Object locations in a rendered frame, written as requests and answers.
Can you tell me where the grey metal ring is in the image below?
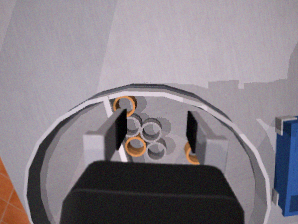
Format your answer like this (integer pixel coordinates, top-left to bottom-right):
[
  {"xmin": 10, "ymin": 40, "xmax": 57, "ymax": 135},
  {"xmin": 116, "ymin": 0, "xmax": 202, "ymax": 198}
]
[
  {"xmin": 145, "ymin": 138, "xmax": 167, "ymax": 162},
  {"xmin": 140, "ymin": 118, "xmax": 162, "ymax": 143},
  {"xmin": 126, "ymin": 113, "xmax": 142, "ymax": 137}
]

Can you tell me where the blue open crate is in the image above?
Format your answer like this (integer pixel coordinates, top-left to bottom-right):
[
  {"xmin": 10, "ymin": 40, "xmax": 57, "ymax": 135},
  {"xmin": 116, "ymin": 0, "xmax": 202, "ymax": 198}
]
[{"xmin": 271, "ymin": 115, "xmax": 298, "ymax": 217}]

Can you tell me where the grey round turning table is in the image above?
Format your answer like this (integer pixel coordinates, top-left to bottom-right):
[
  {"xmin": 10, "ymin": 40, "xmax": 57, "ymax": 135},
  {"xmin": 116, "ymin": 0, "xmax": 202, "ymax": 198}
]
[{"xmin": 23, "ymin": 84, "xmax": 271, "ymax": 224}]

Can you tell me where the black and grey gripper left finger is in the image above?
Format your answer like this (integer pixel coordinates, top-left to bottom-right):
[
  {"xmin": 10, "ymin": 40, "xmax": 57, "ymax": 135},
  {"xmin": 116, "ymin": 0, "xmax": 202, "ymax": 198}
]
[{"xmin": 83, "ymin": 108, "xmax": 127, "ymax": 169}]

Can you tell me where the bronze bushing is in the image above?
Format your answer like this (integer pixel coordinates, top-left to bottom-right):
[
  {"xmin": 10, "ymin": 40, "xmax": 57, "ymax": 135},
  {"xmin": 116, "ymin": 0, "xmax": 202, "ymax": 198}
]
[
  {"xmin": 184, "ymin": 142, "xmax": 199, "ymax": 164},
  {"xmin": 125, "ymin": 133, "xmax": 147, "ymax": 157},
  {"xmin": 113, "ymin": 96, "xmax": 137, "ymax": 117}
]

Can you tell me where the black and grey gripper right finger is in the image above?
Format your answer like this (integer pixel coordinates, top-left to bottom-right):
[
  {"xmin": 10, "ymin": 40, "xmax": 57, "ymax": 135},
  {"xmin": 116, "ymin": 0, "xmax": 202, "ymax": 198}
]
[{"xmin": 186, "ymin": 111, "xmax": 229, "ymax": 175}]

